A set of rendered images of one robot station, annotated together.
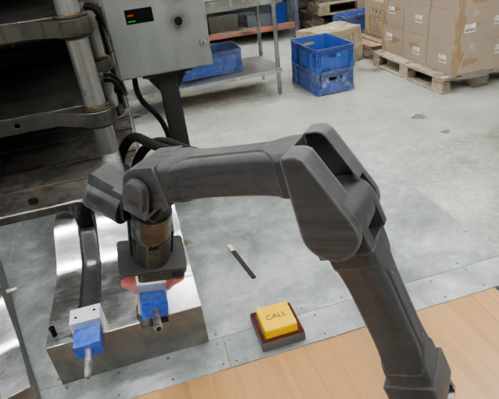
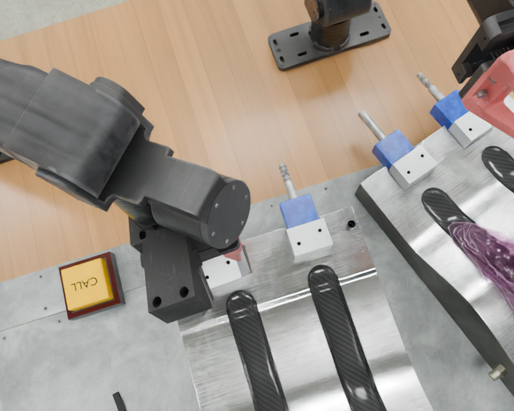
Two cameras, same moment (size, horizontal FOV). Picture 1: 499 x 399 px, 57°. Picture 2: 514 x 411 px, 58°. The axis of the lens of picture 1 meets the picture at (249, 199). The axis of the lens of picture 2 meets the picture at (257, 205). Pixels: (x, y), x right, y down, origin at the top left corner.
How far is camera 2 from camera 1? 0.74 m
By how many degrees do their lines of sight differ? 75
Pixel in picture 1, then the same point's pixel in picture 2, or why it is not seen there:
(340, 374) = (38, 222)
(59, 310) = (365, 272)
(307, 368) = (70, 231)
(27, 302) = (472, 375)
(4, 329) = (440, 259)
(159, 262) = not seen: hidden behind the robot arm
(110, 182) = (175, 161)
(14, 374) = (388, 199)
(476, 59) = not seen: outside the picture
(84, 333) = (303, 214)
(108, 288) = (306, 316)
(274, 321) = (87, 275)
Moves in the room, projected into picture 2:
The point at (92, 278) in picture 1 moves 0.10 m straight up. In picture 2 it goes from (347, 353) to (360, 356)
